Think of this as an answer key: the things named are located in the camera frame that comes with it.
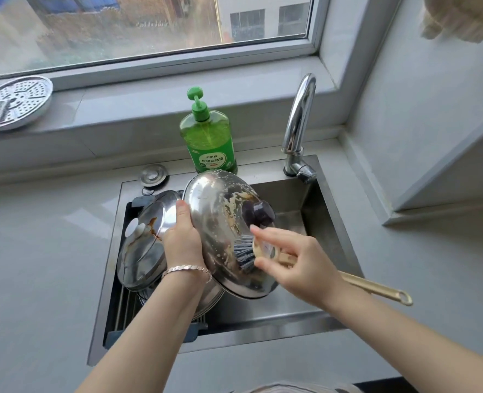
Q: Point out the chrome faucet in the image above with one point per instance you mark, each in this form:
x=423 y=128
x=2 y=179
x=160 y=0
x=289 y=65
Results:
x=300 y=114

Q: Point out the person's left thumb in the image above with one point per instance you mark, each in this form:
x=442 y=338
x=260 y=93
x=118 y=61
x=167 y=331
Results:
x=183 y=213

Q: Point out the dark sink drain rack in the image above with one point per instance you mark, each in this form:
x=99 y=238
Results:
x=118 y=319

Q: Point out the perforated metal steamer plate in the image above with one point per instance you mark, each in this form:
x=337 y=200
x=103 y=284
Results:
x=16 y=103

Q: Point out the stainless steel sink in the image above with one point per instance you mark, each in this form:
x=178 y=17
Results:
x=274 y=319

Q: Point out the round metal sink hole cover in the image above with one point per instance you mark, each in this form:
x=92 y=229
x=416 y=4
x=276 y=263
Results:
x=154 y=175

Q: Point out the person's left forearm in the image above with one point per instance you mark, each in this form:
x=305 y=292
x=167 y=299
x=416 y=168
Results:
x=151 y=331

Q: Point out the steel pot lid white knob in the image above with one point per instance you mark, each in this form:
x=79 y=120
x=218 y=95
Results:
x=143 y=249

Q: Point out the green dish soap bottle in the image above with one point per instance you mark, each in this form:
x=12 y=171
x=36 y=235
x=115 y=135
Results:
x=206 y=139

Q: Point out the steel pot lid dark knob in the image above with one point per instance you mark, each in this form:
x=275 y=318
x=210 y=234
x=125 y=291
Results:
x=216 y=216

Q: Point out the person's right hand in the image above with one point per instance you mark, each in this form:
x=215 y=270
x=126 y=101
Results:
x=307 y=270

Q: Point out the cream hanging cloth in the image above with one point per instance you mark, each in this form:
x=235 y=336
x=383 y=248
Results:
x=458 y=16

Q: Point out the person's left hand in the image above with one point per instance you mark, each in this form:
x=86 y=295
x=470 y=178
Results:
x=182 y=245

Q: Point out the person's right thumb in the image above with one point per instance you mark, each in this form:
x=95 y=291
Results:
x=266 y=266

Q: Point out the person's right forearm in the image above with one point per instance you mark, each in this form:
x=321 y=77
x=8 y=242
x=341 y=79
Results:
x=409 y=343

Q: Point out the window with grey frame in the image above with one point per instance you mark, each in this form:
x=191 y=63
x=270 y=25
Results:
x=184 y=58

